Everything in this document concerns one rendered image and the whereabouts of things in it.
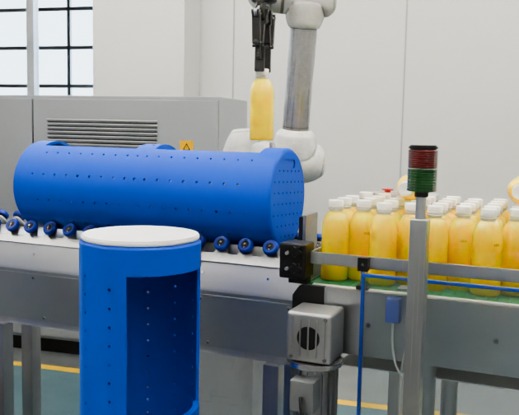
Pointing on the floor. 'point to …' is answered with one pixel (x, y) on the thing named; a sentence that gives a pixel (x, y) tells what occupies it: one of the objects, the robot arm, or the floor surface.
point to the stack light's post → (415, 316)
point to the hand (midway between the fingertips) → (263, 60)
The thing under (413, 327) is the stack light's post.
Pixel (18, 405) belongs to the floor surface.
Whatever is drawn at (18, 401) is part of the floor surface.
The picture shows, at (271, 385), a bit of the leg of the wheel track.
